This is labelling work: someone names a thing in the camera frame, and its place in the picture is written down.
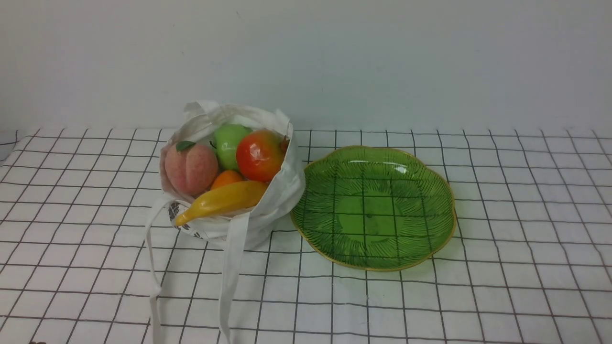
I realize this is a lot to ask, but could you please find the yellow banana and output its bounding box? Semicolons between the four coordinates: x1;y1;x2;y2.
175;180;268;226

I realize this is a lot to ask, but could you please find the green glass fruit plate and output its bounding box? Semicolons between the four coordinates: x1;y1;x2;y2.
291;146;458;271

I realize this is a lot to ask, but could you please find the white cloth tote bag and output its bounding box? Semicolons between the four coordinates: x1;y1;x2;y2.
144;100;306;344

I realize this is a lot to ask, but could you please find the small orange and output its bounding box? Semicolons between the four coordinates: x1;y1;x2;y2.
210;170;245;190

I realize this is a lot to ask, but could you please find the green apple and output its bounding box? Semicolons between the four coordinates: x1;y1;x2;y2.
210;124;253;171

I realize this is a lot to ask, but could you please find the pink peach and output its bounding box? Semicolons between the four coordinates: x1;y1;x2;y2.
160;143;219;197

